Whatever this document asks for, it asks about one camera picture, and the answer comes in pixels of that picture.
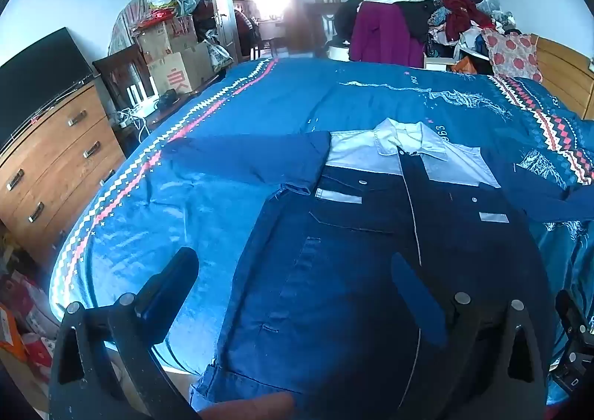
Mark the wooden headboard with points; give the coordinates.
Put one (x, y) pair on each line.
(566, 72)

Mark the person's left hand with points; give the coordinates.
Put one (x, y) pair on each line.
(250, 407)

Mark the blue printed blanket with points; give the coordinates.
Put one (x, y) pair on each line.
(195, 197)

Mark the large cardboard box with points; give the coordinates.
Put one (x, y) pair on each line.
(178, 69)

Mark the dark blue denim shirt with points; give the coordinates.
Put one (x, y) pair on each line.
(334, 262)

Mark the wooden door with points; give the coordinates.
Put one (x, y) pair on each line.
(217, 7)

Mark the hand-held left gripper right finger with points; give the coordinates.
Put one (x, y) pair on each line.
(415, 299)

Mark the white power strip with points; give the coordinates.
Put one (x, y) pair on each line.
(124, 122)

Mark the black television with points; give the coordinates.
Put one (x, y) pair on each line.
(32, 81)

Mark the floor clutter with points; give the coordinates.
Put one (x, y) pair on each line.
(23, 318)

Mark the orange bag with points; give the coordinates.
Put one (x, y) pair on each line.
(465, 65)

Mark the pile of clothes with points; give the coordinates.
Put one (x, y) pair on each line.
(459, 16)

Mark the purple coat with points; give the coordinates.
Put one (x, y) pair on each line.
(380, 34)

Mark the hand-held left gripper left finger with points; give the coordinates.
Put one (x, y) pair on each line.
(172, 278)

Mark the plastic bags on boxes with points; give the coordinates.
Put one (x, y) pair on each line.
(169, 2)

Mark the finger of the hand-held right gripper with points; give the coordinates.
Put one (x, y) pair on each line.
(573, 313)

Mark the red floral pillow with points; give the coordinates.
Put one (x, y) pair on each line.
(513, 53)

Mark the round folding tabletop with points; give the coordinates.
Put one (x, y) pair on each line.
(125, 21)

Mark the white router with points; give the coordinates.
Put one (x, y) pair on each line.
(139, 97)

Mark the small cardboard box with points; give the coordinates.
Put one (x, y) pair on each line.
(162, 37)

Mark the white plastic bag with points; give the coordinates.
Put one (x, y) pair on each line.
(218, 55)

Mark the wooden dresser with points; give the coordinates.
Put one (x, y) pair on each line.
(51, 160)

